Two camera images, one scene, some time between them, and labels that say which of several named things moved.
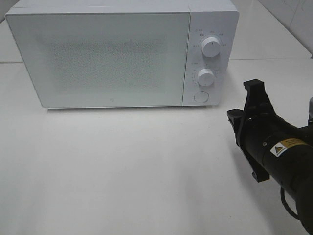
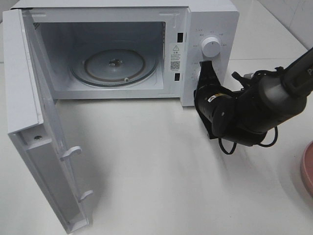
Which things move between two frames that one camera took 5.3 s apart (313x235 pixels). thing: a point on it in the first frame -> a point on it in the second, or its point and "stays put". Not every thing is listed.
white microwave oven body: [128, 54] stays put
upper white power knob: [211, 47] stays put
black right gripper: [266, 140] -> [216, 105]
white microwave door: [103, 60] -> [34, 126]
